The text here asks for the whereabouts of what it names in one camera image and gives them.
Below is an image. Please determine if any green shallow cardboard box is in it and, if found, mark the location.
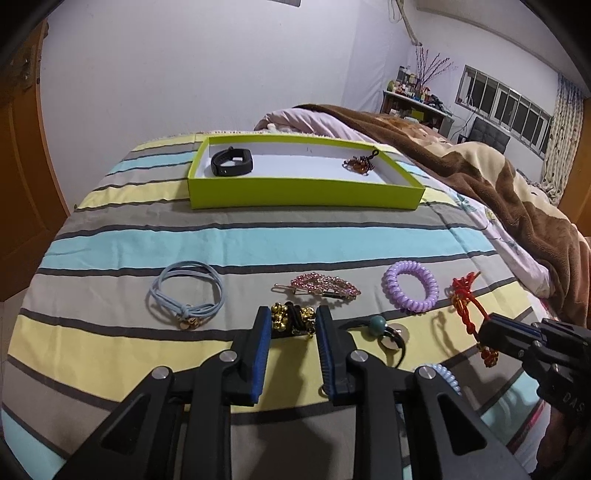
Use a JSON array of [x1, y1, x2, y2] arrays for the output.
[[186, 133, 426, 210]]

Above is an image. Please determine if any grey-blue hair tie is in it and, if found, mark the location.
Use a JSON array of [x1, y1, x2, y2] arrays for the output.
[[145, 260, 228, 332]]

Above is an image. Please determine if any dark padded chair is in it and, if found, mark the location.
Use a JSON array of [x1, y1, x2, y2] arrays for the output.
[[467, 117, 510, 154]]

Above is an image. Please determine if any dark beaded bracelet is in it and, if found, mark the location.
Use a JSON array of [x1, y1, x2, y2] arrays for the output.
[[341, 149, 381, 176]]

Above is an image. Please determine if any striped bed sheet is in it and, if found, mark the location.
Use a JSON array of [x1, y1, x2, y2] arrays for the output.
[[1, 135, 542, 479]]

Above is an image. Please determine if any brown fleece blanket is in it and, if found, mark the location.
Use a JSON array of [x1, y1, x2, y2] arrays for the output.
[[301, 104, 590, 328]]

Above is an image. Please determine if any cluttered wall shelf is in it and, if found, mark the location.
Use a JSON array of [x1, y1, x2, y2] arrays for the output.
[[380, 66, 454, 137]]

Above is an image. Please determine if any red orange knotted bracelet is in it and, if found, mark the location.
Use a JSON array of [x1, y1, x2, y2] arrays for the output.
[[445, 271, 501, 369]]

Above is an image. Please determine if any orange wooden door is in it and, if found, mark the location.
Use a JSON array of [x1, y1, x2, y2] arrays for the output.
[[0, 20, 69, 301]]

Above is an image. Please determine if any patterned curtain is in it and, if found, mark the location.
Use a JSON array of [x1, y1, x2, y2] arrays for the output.
[[541, 73, 584, 206]]

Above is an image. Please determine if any light blue spiral hair tie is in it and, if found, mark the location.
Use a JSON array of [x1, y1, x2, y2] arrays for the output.
[[421, 362, 463, 398]]

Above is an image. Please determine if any barred window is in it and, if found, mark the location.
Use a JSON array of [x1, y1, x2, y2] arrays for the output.
[[456, 66, 552, 159]]

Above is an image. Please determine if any pink branch flower arrangement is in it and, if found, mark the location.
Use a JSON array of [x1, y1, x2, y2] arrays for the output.
[[415, 45, 454, 92]]

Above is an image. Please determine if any gold bell black hair tie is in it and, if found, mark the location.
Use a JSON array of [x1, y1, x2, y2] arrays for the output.
[[268, 301, 320, 340]]

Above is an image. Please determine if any pink rhinestone hair clip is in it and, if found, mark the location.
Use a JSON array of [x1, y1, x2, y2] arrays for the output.
[[271, 272, 362, 301]]

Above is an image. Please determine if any purple spiral hair tie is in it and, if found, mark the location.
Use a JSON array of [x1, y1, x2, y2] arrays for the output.
[[380, 260, 441, 314]]

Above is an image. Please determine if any black hair tie teal bead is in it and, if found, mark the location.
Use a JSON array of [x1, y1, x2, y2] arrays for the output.
[[339, 315, 407, 368]]

